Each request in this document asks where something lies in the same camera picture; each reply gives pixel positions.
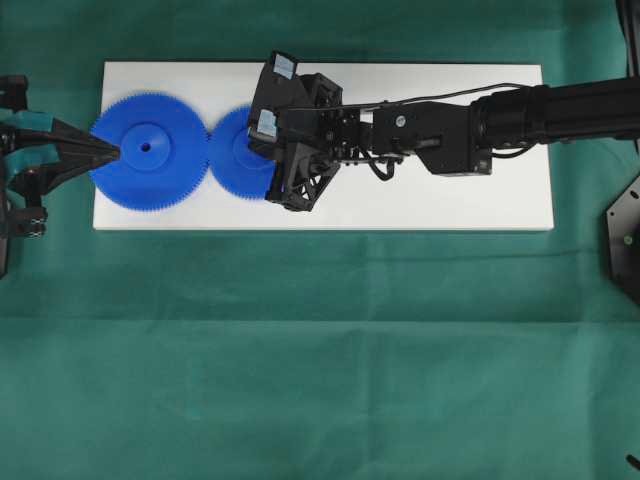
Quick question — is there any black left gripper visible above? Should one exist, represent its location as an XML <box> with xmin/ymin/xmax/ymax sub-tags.
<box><xmin>0</xmin><ymin>74</ymin><xmax>121</xmax><ymax>279</ymax></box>

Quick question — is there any white rectangular board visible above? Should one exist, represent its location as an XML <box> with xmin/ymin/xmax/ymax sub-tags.
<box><xmin>93</xmin><ymin>61</ymin><xmax>554</xmax><ymax>231</ymax></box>

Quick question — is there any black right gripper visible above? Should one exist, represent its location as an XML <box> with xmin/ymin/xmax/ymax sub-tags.
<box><xmin>248</xmin><ymin>50</ymin><xmax>380</xmax><ymax>212</ymax></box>

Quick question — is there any small blue gear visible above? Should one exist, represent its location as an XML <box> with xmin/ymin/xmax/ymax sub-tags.
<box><xmin>208</xmin><ymin>104</ymin><xmax>275</xmax><ymax>200</ymax></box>

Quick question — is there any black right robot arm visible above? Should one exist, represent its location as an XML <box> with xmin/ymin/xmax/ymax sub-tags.
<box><xmin>247</xmin><ymin>51</ymin><xmax>639</xmax><ymax>212</ymax></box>

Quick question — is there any green cloth table cover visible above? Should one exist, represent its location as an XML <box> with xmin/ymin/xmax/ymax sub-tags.
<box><xmin>1</xmin><ymin>1</ymin><xmax>639</xmax><ymax>479</ymax></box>

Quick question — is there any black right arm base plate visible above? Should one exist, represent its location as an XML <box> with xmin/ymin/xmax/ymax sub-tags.
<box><xmin>606</xmin><ymin>177</ymin><xmax>639</xmax><ymax>304</ymax></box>

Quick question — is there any large blue gear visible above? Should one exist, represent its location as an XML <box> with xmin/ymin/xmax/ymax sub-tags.
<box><xmin>90</xmin><ymin>92</ymin><xmax>208</xmax><ymax>211</ymax></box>

